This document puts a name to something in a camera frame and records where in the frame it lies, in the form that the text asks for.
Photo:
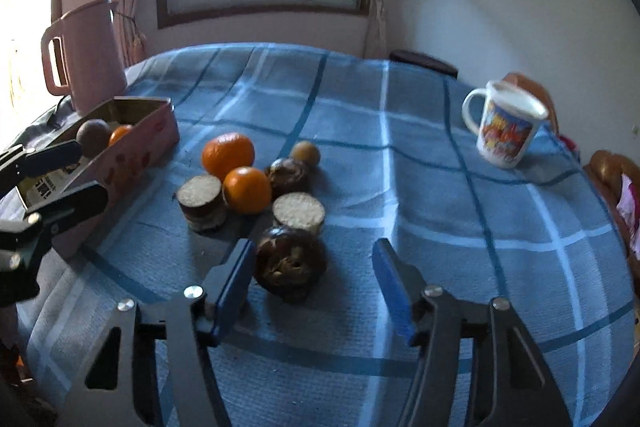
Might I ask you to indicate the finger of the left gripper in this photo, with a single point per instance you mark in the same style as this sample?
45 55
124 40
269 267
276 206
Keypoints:
71 208
18 163

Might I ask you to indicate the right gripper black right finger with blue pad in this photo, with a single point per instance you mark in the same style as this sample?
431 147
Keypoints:
511 383

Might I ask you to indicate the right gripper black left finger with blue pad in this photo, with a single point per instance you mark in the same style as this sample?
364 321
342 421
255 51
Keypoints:
117 383

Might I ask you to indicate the brown passion fruit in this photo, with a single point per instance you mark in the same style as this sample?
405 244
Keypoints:
93 137

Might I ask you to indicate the large orange mandarin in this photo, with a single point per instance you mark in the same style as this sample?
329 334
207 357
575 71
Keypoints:
118 133

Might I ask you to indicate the dark mangosteen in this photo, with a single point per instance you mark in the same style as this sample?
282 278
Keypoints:
289 263
287 175

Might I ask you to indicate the tan longan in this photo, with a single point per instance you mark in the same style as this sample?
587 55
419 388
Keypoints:
306 152

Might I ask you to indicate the pink electric kettle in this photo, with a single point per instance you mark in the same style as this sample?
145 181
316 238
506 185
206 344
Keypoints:
93 72

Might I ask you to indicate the pink metal tin box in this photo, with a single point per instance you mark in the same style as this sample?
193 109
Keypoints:
154 132

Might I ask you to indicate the blue plaid tablecloth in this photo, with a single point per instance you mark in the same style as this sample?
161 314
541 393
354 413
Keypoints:
396 162

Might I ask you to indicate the pink floral cloth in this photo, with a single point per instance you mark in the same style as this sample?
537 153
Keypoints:
628 208

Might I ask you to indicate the brown leather sofa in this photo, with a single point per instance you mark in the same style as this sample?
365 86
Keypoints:
605 170

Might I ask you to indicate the white printed mug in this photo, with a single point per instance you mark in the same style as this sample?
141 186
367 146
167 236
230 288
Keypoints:
510 120

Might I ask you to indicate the orange wooden chair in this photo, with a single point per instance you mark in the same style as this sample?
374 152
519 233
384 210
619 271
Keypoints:
538 91

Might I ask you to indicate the dark round stool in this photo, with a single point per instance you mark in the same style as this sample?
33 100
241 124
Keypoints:
423 60

